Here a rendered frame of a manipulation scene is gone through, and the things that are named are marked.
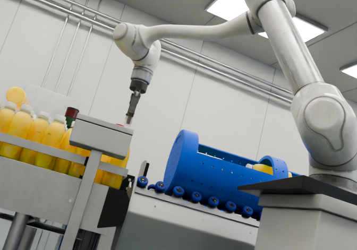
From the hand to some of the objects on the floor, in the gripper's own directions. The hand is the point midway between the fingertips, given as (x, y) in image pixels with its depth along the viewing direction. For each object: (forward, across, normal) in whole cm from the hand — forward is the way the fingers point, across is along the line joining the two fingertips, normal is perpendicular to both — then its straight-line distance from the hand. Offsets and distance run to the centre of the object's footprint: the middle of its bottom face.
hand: (126, 126), depth 180 cm
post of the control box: (+117, -28, +8) cm, 121 cm away
